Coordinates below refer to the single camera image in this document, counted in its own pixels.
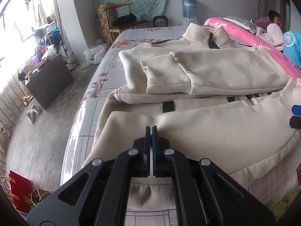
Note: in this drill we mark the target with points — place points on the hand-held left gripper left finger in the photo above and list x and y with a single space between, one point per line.
147 143

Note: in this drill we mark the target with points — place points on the pink hanging garment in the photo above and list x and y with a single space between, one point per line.
17 30

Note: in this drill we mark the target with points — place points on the beige plush slippers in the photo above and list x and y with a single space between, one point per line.
26 100

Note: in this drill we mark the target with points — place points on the shaggy rug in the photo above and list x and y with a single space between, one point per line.
284 202

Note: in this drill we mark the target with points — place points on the wheelchair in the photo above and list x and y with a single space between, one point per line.
63 49

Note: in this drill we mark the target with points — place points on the cream zip jacket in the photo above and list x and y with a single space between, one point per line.
211 70

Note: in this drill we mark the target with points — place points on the grey floral lace pillow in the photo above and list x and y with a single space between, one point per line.
239 23

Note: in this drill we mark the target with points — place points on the wooden chair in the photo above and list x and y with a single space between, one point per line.
128 26

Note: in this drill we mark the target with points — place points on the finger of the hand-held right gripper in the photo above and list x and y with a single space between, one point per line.
296 122
296 109

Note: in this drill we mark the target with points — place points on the beige shoe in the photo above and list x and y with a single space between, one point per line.
30 116
36 109

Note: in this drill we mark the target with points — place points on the pink floral blanket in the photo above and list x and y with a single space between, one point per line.
270 51

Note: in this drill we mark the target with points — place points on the beige paper bag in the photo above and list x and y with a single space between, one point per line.
38 197

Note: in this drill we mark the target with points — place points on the blue water jug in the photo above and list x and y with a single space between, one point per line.
190 7

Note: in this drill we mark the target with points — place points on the beige hanging coat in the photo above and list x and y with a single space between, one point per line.
38 11

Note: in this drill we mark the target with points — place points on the metal window railing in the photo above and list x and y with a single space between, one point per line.
9 94

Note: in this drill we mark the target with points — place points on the floral checked bed sheet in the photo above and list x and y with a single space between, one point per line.
131 37

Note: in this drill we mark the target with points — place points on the white plastic bag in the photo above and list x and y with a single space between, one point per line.
94 54

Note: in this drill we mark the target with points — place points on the red paper bag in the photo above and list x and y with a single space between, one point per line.
20 190

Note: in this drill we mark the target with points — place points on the pink white knitted blanket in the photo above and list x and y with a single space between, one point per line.
274 34

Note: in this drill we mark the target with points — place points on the patterned cardboard box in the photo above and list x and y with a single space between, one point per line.
101 16

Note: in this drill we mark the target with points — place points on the white water dispenser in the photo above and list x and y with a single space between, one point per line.
191 21

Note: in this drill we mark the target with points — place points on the black bag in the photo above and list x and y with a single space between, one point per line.
127 18

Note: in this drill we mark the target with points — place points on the grey door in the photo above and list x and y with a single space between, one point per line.
282 7

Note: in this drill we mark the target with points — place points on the dark brown cabinet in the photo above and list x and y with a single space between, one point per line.
49 82

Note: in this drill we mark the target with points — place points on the blue printed blanket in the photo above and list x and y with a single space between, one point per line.
292 44

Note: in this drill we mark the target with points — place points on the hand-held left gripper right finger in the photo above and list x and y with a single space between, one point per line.
154 150

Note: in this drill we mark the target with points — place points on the black round fan heater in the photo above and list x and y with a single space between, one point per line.
160 22

